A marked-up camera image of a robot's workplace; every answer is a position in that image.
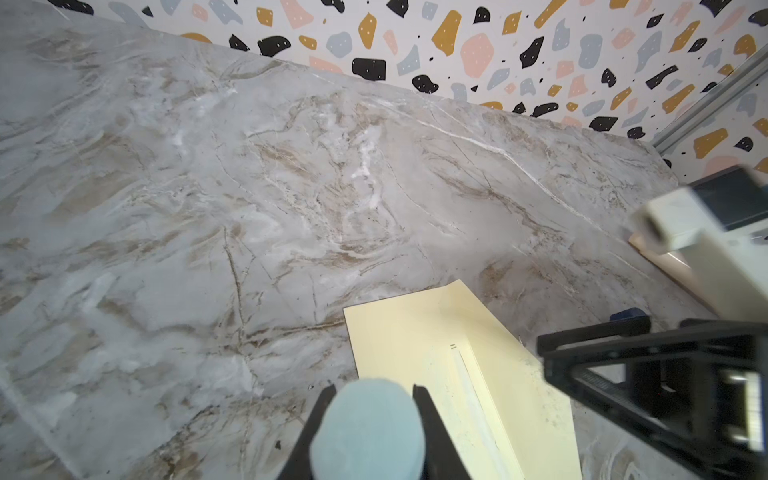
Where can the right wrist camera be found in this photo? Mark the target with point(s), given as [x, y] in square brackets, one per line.
[718, 224]

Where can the cream yellow envelope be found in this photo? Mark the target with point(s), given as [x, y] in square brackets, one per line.
[503, 418]

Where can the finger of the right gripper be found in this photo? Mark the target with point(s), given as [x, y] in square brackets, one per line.
[697, 394]

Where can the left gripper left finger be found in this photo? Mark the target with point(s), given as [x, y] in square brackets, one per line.
[298, 465]

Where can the right aluminium corner post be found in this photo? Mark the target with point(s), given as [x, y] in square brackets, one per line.
[715, 99]

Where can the wooden stamp handle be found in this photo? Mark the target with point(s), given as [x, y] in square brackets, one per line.
[672, 265]

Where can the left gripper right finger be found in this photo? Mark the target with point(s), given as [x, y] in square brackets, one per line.
[442, 460]

